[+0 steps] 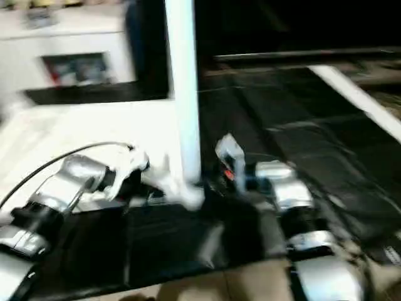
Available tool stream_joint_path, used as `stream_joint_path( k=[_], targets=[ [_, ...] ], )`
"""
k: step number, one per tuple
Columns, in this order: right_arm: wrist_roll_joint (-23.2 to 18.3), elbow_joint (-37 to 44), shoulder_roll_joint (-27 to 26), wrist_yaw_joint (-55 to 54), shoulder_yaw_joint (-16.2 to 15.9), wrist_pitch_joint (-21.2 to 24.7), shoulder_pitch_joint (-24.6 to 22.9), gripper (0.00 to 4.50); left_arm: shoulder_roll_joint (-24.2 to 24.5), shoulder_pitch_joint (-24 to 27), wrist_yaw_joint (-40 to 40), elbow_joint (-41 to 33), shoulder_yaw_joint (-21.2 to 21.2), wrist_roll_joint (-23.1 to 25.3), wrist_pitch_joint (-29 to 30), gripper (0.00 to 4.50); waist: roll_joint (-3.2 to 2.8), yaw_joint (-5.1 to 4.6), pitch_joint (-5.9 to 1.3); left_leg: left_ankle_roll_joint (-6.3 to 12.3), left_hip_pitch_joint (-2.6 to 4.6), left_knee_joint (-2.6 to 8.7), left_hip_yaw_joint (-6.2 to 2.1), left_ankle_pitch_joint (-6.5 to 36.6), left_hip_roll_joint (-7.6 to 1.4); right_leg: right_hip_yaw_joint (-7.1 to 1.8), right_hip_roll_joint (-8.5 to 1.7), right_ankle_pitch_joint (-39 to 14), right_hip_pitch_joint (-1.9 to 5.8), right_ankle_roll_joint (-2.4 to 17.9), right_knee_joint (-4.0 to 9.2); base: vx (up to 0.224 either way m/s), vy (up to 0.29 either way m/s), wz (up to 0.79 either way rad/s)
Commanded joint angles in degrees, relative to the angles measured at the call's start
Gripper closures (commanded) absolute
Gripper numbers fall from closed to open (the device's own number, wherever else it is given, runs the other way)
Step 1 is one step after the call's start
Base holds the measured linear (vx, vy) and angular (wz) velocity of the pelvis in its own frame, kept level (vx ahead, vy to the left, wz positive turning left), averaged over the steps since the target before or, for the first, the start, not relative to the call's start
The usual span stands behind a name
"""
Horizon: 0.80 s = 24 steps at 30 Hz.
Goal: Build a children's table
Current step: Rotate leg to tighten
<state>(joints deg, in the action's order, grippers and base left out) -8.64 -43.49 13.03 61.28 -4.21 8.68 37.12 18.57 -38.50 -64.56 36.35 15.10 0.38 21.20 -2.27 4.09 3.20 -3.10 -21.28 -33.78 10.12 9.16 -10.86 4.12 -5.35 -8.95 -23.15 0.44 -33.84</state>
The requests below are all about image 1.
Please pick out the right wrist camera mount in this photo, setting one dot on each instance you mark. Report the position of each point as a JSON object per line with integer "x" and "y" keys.
{"x": 233, "y": 150}

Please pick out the white flat strip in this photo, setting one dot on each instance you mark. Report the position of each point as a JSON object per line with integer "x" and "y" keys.
{"x": 360, "y": 97}

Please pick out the white plastic table top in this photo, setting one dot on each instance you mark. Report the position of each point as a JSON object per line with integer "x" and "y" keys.
{"x": 94, "y": 125}

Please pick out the black work mat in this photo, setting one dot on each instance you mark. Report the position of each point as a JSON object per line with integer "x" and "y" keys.
{"x": 313, "y": 141}

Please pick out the white glass-door cabinet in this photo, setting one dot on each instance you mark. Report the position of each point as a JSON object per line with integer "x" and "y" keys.
{"x": 62, "y": 40}

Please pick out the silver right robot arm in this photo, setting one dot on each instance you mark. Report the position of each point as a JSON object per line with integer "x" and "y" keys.
{"x": 294, "y": 194}

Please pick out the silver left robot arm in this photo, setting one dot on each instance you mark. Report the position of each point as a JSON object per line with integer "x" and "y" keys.
{"x": 72, "y": 175}

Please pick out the black metal rail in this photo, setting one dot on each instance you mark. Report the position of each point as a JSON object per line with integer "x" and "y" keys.
{"x": 297, "y": 54}

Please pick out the red labelled package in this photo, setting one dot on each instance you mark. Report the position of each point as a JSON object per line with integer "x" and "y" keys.
{"x": 53, "y": 73}

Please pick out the white plastic table leg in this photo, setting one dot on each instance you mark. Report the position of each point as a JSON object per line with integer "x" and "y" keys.
{"x": 186, "y": 94}

